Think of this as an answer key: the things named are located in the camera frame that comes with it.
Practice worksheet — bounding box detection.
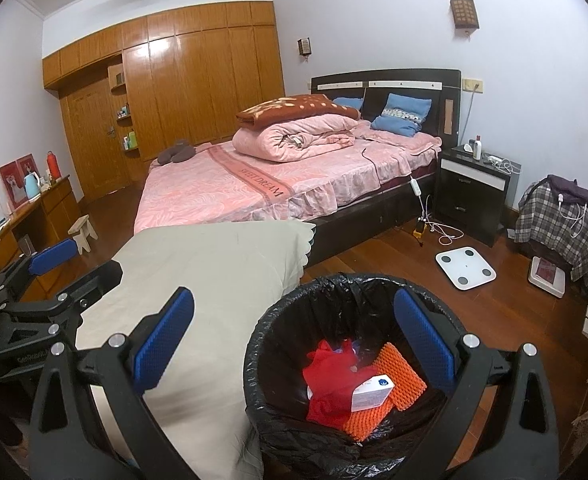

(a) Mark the small wooden stool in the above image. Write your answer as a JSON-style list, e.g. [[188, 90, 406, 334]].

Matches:
[[68, 214, 99, 256]]

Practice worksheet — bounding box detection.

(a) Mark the pink bed sheet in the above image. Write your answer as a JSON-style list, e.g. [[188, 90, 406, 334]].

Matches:
[[133, 132, 443, 235]]

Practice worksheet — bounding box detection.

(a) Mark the white scale with red centre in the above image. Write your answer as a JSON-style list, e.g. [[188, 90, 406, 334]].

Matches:
[[528, 256, 570, 298]]

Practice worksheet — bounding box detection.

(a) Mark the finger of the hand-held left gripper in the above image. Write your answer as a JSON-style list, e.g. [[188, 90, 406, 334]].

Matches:
[[0, 259, 125, 337], [0, 238, 79, 307]]

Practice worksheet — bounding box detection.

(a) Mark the large red framed photo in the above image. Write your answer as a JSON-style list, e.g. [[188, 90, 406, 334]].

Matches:
[[0, 160, 25, 211]]

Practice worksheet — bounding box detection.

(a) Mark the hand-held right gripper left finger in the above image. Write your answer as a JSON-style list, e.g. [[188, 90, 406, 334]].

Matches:
[[26, 286, 198, 480]]

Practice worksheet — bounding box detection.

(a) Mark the wooden door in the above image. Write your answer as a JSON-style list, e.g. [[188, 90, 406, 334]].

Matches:
[[59, 77, 127, 196]]

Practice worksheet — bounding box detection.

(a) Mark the red plastic bag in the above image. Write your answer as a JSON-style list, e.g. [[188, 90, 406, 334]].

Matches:
[[303, 338, 375, 429]]

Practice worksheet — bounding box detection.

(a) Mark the plaid cloth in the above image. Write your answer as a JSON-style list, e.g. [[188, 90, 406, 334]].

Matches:
[[515, 177, 588, 281]]

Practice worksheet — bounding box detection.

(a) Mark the white floor cable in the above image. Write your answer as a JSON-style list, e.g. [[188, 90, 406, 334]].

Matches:
[[421, 195, 465, 247]]

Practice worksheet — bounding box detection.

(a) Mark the black and white nightstand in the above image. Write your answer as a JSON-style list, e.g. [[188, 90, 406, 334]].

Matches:
[[435, 145, 524, 247]]

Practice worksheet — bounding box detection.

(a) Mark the small red framed photo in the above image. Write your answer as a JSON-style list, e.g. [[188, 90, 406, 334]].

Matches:
[[17, 155, 39, 181]]

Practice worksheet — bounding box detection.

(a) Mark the wooden wardrobe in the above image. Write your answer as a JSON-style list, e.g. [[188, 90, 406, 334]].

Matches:
[[42, 1, 287, 186]]

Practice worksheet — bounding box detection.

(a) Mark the dark wooden bed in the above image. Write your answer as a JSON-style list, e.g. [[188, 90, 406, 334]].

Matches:
[[133, 68, 462, 268]]

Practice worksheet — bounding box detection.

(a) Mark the purple garment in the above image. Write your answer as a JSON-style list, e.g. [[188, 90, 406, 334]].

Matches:
[[546, 174, 588, 213]]

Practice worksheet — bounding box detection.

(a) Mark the wooden dresser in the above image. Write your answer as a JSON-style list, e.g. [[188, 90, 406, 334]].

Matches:
[[0, 175, 82, 301]]

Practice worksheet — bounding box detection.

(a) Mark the white bathroom scale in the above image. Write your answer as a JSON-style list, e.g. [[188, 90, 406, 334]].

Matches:
[[435, 246, 497, 291]]

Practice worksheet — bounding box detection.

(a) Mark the small white box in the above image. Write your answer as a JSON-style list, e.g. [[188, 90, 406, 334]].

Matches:
[[351, 374, 395, 413]]

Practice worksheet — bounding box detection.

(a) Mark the black lined waste bin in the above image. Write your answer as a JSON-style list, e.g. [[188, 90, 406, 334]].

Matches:
[[243, 272, 469, 478]]

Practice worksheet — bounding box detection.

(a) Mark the brown folded blanket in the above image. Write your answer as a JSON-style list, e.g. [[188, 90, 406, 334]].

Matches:
[[236, 93, 361, 123]]

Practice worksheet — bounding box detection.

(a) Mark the large lattice wall lamp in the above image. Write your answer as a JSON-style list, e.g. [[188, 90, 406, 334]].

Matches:
[[450, 0, 480, 32]]

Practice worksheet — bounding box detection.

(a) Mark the large blue pillow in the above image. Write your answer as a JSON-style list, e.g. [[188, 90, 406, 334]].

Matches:
[[371, 93, 433, 137]]

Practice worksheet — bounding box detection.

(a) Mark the pink folded quilt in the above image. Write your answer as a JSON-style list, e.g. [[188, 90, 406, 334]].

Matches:
[[232, 113, 359, 163]]

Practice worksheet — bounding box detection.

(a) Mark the white charger with cables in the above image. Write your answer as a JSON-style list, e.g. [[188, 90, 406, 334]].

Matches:
[[484, 155, 522, 175]]

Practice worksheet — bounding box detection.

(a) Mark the orange foam net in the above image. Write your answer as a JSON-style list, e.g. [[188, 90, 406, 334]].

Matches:
[[343, 341, 428, 443]]

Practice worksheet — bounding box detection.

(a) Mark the beige tablecloth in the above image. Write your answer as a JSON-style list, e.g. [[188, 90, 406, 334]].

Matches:
[[71, 221, 317, 480]]

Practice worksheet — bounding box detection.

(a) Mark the white charging cable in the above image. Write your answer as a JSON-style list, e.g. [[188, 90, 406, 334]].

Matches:
[[556, 194, 588, 237]]

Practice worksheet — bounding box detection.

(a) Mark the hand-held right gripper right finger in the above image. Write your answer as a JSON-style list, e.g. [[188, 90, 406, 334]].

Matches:
[[394, 287, 560, 480]]

